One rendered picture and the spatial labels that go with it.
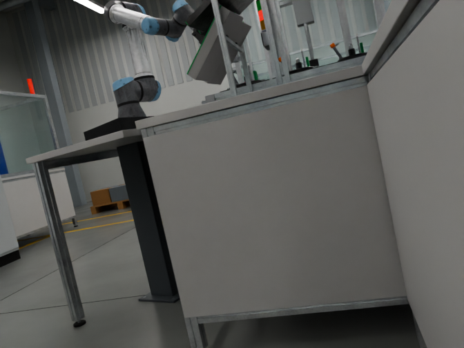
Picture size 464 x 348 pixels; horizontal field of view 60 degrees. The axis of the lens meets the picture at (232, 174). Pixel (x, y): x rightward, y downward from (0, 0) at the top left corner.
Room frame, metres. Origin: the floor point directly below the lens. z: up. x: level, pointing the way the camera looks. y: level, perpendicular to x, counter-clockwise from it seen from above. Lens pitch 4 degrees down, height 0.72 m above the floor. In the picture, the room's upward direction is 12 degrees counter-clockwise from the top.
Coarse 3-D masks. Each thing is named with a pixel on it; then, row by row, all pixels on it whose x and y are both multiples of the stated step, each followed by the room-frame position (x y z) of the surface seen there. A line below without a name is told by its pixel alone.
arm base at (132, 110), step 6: (126, 102) 2.11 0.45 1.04; (132, 102) 2.12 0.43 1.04; (138, 102) 2.16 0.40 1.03; (120, 108) 2.12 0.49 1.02; (126, 108) 2.11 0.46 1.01; (132, 108) 2.11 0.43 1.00; (138, 108) 2.13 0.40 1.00; (120, 114) 2.11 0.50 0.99; (126, 114) 2.10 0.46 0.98; (132, 114) 2.11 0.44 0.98; (138, 114) 2.11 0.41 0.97; (144, 114) 2.15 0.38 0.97
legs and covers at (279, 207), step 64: (192, 128) 1.31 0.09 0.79; (256, 128) 1.25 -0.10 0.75; (320, 128) 1.20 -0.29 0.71; (192, 192) 1.32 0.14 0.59; (256, 192) 1.26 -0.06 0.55; (320, 192) 1.21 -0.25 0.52; (384, 192) 1.16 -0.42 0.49; (192, 256) 1.33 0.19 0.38; (256, 256) 1.28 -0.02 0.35; (320, 256) 1.22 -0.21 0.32; (384, 256) 1.17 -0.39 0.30; (192, 320) 1.36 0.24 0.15
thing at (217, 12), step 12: (216, 0) 1.48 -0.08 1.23; (264, 0) 1.44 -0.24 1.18; (216, 12) 1.49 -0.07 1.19; (264, 12) 1.44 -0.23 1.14; (276, 12) 1.75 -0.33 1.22; (216, 24) 1.49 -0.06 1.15; (264, 24) 1.44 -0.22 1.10; (276, 24) 1.75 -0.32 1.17; (276, 36) 1.75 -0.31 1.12; (228, 60) 1.48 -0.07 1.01; (276, 60) 1.44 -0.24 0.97; (228, 72) 1.48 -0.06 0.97; (276, 72) 1.44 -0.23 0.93; (288, 72) 1.75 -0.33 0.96
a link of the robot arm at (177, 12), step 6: (180, 0) 1.96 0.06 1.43; (174, 6) 1.96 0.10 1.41; (180, 6) 1.94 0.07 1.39; (186, 6) 1.95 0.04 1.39; (174, 12) 1.98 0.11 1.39; (180, 12) 1.95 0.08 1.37; (186, 12) 1.94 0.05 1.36; (192, 12) 1.94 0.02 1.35; (180, 18) 1.96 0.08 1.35; (186, 18) 1.94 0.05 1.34; (186, 24) 1.97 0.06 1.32
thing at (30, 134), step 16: (0, 96) 5.25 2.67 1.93; (16, 96) 5.52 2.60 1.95; (0, 112) 5.18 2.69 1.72; (16, 112) 5.45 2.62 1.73; (32, 112) 5.75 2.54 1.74; (0, 128) 5.12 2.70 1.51; (16, 128) 5.37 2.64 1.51; (32, 128) 5.67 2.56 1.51; (48, 128) 5.99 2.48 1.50; (0, 144) 5.05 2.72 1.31; (16, 144) 5.31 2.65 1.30; (32, 144) 5.60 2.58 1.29; (48, 144) 5.91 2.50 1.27; (0, 160) 4.99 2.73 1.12; (16, 160) 5.24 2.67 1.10
